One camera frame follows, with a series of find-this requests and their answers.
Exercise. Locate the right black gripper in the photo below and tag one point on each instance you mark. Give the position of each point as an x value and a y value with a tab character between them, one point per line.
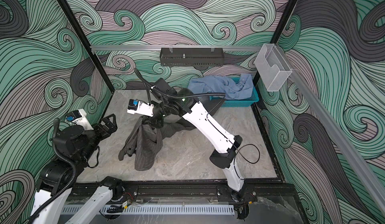
155	118

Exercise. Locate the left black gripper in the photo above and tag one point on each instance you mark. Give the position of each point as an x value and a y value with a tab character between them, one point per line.
113	126

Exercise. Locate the dark grey pinstriped shirt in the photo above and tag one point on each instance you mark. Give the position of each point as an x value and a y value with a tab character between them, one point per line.
146	142

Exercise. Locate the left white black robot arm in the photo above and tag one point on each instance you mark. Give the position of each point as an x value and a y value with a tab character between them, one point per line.
73	147

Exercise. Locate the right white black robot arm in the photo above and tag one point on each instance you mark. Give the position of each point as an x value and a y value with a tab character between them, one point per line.
163	92

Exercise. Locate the black perforated metal tray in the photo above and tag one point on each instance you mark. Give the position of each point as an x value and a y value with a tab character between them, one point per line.
191	57

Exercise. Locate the light blue shirt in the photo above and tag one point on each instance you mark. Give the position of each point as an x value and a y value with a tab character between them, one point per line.
202	85

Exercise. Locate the teal plastic basket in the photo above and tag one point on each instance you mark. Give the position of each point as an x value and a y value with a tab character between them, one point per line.
240	100

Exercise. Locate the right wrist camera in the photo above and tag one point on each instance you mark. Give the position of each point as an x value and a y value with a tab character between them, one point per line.
139	107

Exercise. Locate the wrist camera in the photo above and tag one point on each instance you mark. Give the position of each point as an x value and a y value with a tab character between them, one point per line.
79	117
139	107

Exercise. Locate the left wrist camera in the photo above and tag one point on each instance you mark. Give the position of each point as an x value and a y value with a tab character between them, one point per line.
79	117

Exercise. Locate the white slotted cable duct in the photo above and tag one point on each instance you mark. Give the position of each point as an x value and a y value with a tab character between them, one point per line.
179	210

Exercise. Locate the aluminium horizontal rail back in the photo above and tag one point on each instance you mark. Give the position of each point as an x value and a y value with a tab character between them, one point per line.
98	48

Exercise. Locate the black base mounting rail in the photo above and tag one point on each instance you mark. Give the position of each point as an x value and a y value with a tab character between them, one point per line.
209	189

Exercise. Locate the black corner post left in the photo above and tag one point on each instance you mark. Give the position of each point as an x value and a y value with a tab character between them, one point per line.
85	42

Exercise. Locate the black corner post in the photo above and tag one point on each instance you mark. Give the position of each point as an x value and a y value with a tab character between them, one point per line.
287	12
85	42

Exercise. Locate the black corner post right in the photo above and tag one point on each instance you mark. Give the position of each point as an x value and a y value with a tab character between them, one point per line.
287	12

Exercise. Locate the aluminium rail right wall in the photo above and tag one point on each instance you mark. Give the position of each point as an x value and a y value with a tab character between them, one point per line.
307	83

